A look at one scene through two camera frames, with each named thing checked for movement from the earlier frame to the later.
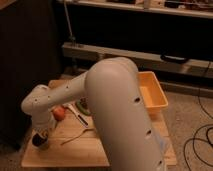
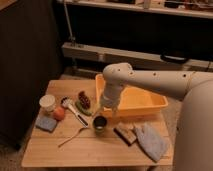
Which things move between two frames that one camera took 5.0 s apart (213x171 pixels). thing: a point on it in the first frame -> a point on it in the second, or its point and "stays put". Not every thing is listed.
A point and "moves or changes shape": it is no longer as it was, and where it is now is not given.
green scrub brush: [82, 105] stays put
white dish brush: [83, 120] stays put
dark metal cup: [39, 142] moves or changes shape
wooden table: [74, 137] stays put
